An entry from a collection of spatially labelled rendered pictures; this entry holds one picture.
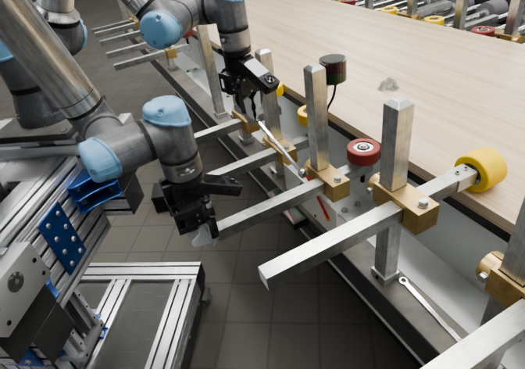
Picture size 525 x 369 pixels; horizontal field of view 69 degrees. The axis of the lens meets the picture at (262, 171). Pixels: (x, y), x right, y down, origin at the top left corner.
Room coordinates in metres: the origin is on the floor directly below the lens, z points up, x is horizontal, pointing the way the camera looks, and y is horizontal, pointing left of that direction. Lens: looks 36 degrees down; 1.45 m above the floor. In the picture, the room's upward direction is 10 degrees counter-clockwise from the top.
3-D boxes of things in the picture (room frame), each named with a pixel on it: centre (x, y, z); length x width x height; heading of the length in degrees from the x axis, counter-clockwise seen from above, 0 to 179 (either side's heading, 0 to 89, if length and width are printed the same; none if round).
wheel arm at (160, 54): (2.11, 0.47, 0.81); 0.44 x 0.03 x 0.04; 112
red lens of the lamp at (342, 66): (0.80, -0.19, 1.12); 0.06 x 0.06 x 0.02
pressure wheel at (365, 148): (0.79, -0.26, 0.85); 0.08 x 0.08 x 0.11
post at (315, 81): (0.79, -0.15, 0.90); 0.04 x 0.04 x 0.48; 22
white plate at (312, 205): (0.81, -0.11, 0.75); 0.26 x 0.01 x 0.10; 22
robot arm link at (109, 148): (0.59, 0.25, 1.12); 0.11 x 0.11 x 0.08; 28
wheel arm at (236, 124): (1.18, 0.10, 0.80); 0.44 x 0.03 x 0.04; 112
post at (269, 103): (1.02, -0.05, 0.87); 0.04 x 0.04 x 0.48; 22
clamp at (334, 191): (0.77, -0.16, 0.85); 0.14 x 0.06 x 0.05; 22
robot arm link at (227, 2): (0.95, 0.02, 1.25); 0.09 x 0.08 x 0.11; 71
